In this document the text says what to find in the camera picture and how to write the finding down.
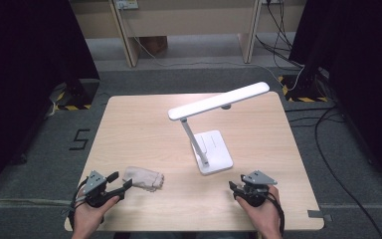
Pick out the white desk lamp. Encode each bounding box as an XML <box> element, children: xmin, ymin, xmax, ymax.
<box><xmin>167</xmin><ymin>81</ymin><xmax>271</xmax><ymax>176</ymax></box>

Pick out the brown cardboard box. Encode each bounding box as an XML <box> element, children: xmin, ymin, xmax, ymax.
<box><xmin>138</xmin><ymin>35</ymin><xmax>169</xmax><ymax>56</ymax></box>

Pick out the person's left hand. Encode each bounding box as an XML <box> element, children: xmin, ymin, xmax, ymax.
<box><xmin>71</xmin><ymin>194</ymin><xmax>120</xmax><ymax>239</ymax></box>

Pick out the dark curtain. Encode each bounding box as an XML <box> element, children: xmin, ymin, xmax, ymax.
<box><xmin>287</xmin><ymin>0</ymin><xmax>382</xmax><ymax>197</ymax></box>
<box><xmin>0</xmin><ymin>0</ymin><xmax>100</xmax><ymax>200</ymax></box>

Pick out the white floor cable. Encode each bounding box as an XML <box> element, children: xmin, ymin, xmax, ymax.
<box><xmin>122</xmin><ymin>8</ymin><xmax>305</xmax><ymax>93</ymax></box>

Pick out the right hand-held gripper black cable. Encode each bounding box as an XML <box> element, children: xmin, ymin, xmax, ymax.
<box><xmin>267</xmin><ymin>192</ymin><xmax>287</xmax><ymax>237</ymax></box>

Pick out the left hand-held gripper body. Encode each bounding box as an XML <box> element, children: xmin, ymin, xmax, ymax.
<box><xmin>79</xmin><ymin>169</ymin><xmax>125</xmax><ymax>208</ymax></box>

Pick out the stand base with hazard tape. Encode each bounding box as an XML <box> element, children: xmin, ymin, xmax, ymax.
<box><xmin>277</xmin><ymin>74</ymin><xmax>329</xmax><ymax>104</ymax></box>
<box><xmin>48</xmin><ymin>78</ymin><xmax>100</xmax><ymax>113</ymax></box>

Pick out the person's right hand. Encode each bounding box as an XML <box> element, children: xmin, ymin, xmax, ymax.
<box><xmin>235</xmin><ymin>183</ymin><xmax>285</xmax><ymax>239</ymax></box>

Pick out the beige cloth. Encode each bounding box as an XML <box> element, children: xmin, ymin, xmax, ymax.
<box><xmin>122</xmin><ymin>165</ymin><xmax>165</xmax><ymax>193</ymax></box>

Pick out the white power socket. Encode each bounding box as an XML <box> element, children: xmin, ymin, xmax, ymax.
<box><xmin>114</xmin><ymin>0</ymin><xmax>139</xmax><ymax>10</ymax></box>

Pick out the long black floor cable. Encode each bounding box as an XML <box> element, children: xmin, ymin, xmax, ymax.
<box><xmin>313</xmin><ymin>106</ymin><xmax>382</xmax><ymax>239</ymax></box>

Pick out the hanging black cable bundle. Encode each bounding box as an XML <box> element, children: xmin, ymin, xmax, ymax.
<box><xmin>266</xmin><ymin>0</ymin><xmax>294</xmax><ymax>73</ymax></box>

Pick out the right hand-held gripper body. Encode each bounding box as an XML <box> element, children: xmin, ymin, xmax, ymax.
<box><xmin>241</xmin><ymin>169</ymin><xmax>278</xmax><ymax>208</ymax></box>

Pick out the beige office desk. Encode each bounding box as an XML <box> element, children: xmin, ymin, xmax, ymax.
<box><xmin>69</xmin><ymin>0</ymin><xmax>307</xmax><ymax>69</ymax></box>

